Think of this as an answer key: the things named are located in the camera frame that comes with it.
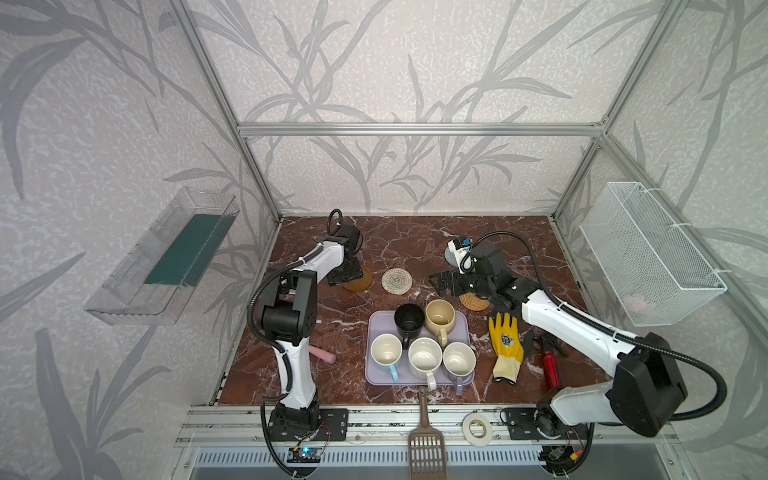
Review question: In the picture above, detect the amber brown coaster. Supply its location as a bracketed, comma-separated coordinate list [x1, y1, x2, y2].
[342, 267, 373, 293]

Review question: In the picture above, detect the grey round coaster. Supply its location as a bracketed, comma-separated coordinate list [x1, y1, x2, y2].
[444, 246, 458, 267]

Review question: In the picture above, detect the tan wicker coaster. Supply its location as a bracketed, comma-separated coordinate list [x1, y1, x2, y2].
[459, 293, 491, 312]

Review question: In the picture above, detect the beige mug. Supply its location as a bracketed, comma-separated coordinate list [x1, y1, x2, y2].
[425, 299, 456, 349]

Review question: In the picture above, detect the white woven coaster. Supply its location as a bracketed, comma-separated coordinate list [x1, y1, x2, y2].
[381, 268, 413, 295]

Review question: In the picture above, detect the black mug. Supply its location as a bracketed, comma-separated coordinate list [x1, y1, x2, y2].
[394, 303, 425, 350]

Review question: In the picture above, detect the white mug blue handle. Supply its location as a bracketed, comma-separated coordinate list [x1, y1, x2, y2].
[370, 333, 402, 383]

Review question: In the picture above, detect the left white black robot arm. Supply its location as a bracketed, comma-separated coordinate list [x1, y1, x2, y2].
[247, 223, 363, 430]

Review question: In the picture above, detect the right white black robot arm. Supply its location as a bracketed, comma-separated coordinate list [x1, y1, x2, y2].
[430, 237, 728, 438]

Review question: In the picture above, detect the yellow work glove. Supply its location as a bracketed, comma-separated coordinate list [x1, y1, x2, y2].
[488, 313, 524, 385]

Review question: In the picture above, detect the lavender plastic tray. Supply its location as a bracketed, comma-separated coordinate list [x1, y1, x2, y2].
[365, 310, 470, 387]

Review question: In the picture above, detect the pink cylinder piece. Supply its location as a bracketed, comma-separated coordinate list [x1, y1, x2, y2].
[309, 345, 336, 364]

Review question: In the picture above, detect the red black tool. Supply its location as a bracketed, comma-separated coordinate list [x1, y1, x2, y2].
[534, 333, 565, 390]

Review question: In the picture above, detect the white tape roll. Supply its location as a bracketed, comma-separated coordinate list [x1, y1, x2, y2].
[462, 412, 493, 448]

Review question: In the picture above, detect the brown slotted scoop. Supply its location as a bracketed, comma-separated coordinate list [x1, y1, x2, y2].
[408, 388, 448, 480]

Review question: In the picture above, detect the green flat sheet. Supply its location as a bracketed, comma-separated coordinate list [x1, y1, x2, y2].
[144, 214, 236, 287]

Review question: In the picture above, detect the left electronics board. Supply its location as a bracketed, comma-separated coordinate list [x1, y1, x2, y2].
[286, 446, 324, 464]

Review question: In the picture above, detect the electronics board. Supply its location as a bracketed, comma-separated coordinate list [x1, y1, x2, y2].
[286, 446, 324, 464]
[539, 445, 583, 465]

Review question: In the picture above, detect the right electronics board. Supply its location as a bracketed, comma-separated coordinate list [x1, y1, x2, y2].
[539, 445, 583, 465]

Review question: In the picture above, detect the white mug cream handle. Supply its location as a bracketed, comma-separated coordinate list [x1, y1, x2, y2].
[408, 337, 443, 391]

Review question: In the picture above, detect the white mug lavender handle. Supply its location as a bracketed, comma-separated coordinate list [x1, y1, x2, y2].
[443, 342, 476, 396]

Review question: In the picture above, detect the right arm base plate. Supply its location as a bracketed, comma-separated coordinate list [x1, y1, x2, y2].
[499, 407, 590, 441]

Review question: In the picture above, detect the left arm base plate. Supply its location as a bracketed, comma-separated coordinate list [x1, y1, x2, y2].
[268, 408, 350, 442]

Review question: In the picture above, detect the white wire basket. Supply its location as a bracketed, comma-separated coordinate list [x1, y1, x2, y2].
[580, 182, 728, 327]

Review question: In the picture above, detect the clear plastic wall bin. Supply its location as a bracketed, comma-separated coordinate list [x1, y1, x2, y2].
[85, 187, 240, 326]

